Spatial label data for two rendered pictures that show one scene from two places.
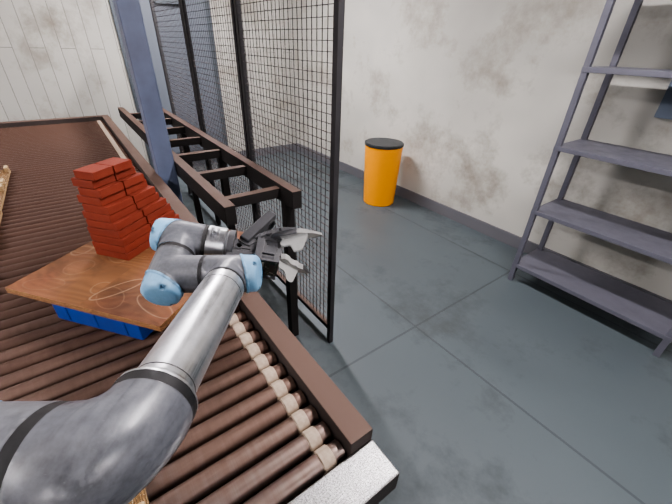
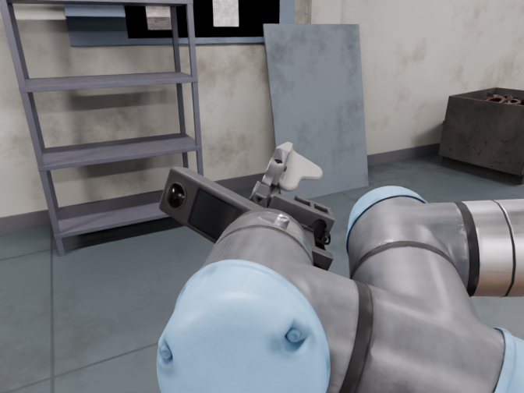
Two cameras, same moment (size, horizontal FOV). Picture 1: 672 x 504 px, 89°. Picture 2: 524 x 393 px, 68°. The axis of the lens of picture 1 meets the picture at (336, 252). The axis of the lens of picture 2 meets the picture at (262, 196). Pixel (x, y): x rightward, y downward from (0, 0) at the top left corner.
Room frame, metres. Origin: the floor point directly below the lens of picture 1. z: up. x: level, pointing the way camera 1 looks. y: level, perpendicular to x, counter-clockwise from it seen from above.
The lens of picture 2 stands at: (0.61, 0.50, 1.41)
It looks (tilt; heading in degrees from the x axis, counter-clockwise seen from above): 23 degrees down; 281
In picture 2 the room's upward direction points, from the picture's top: straight up
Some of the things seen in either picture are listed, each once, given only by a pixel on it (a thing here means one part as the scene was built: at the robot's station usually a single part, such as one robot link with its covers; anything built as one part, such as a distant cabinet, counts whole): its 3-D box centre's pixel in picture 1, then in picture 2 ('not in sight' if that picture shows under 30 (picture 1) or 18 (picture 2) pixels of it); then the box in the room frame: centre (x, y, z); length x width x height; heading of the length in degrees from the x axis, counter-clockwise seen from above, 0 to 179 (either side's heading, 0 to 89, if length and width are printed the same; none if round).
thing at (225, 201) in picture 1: (189, 197); not in sight; (2.64, 1.23, 0.51); 2.98 x 0.39 x 1.02; 37
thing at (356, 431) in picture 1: (150, 177); not in sight; (2.01, 1.15, 0.90); 4.04 x 0.06 x 0.10; 37
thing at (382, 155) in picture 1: (381, 172); not in sight; (3.95, -0.50, 0.36); 0.44 x 0.44 x 0.71
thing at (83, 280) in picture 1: (148, 259); not in sight; (0.91, 0.60, 1.03); 0.50 x 0.50 x 0.02; 75
